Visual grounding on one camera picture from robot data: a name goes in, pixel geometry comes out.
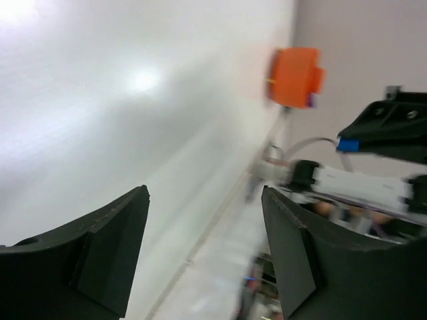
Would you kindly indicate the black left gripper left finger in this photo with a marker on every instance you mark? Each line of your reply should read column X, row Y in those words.
column 83, row 269

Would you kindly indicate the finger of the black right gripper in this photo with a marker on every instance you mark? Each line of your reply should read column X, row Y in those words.
column 412, row 153
column 400, row 119

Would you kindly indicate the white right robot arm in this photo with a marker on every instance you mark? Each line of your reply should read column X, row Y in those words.
column 403, row 199

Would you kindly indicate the orange round divided container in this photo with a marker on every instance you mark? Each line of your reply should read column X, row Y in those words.
column 298, row 77

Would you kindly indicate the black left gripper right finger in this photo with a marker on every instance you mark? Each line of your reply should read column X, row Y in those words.
column 325, row 271

